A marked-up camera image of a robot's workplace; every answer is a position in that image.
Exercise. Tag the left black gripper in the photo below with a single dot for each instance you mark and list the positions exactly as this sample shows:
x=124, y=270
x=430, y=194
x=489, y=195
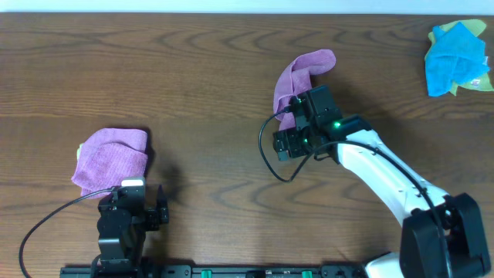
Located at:
x=153, y=215

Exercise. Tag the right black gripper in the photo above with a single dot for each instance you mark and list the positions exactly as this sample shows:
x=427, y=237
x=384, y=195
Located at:
x=292, y=147

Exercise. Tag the purple microfiber cloth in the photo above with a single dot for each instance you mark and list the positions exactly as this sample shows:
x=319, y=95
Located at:
x=295, y=78

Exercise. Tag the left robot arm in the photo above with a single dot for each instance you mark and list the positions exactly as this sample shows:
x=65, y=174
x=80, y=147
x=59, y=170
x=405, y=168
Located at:
x=122, y=244

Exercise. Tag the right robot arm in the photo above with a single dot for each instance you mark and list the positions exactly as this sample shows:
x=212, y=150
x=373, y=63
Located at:
x=441, y=235

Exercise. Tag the folded purple cloth stack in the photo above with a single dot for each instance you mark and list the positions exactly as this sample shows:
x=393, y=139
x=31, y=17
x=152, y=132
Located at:
x=108, y=157

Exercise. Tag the green cloth under stack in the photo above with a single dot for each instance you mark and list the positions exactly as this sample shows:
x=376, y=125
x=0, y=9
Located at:
x=79, y=151

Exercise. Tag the blue microfiber cloth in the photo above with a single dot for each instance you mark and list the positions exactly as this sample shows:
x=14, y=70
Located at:
x=453, y=58

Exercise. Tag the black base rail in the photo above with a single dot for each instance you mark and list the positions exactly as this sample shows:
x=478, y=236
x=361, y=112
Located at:
x=212, y=272

